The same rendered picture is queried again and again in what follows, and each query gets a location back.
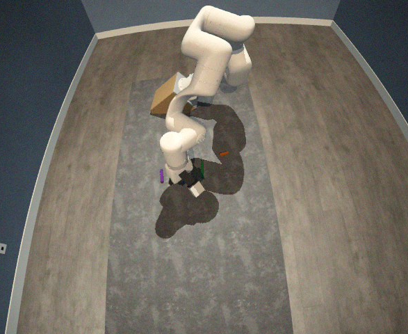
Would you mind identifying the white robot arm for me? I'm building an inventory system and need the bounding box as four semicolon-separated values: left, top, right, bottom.
160;6;255;170

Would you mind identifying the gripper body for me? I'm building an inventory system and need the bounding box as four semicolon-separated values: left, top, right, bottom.
165;156;193;184

